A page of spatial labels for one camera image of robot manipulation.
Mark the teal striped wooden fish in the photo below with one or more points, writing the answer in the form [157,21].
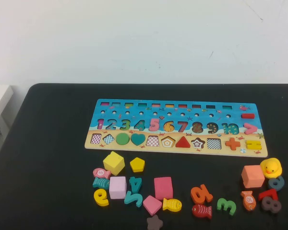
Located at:
[100,183]

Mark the yellow wooden cube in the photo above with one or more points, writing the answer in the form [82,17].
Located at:
[113,162]

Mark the yellow number six piece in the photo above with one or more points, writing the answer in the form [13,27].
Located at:
[101,198]

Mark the red triangle piece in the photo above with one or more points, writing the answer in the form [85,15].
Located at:
[183,143]

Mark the orange number ten piece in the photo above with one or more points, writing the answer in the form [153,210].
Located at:
[207,196]

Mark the yellow rubber duck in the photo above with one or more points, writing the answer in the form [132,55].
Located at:
[271,166]

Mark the green number three piece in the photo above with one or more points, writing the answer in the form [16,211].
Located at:
[231,207]

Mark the grey-blue number nine piece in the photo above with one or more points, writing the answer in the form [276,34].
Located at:
[280,183]

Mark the red number seven piece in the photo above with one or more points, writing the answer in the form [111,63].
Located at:
[266,194]

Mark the yellow equals sign piece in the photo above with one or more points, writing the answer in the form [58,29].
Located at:
[253,142]

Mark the teal heart piece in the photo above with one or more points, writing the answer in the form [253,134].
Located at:
[138,138]

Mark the white cabinet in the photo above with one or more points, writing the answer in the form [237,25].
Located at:
[0,105]

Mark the hot pink rectangular block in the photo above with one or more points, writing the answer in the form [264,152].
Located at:
[163,188]

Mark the pink diamond piece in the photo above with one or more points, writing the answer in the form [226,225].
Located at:
[152,204]

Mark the colourful wooden puzzle board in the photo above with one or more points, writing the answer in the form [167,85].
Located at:
[206,116]

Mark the orange plus sign piece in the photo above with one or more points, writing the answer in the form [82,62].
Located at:
[232,144]

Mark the pink fish with five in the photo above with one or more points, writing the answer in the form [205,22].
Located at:
[101,173]

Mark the green circle piece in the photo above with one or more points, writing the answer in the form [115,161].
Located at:
[122,139]

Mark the pink number five piece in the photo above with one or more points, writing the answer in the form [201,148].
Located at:
[154,129]

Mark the brown number eight piece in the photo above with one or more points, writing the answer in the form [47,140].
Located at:
[266,205]

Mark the teal number five piece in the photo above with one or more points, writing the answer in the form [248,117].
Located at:
[138,200]

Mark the red minus sign piece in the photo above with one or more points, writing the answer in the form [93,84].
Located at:
[247,116]

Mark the light pink wooden cube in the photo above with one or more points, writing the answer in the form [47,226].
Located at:
[117,188]

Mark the red wooden fish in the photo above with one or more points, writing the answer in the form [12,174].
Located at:
[201,211]

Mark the pink greater-than sign piece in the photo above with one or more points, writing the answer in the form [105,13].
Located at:
[253,129]

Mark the yellow pentagon piece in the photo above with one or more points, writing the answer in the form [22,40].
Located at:
[137,164]

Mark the yellow wooden fish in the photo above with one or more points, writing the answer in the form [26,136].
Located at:
[172,204]

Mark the teal number four piece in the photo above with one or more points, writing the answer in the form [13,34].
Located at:
[136,188]

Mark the orange fish with ten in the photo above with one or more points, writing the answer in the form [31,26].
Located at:
[249,200]

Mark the salmon orange wooden cube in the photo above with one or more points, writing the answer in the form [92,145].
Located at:
[252,176]

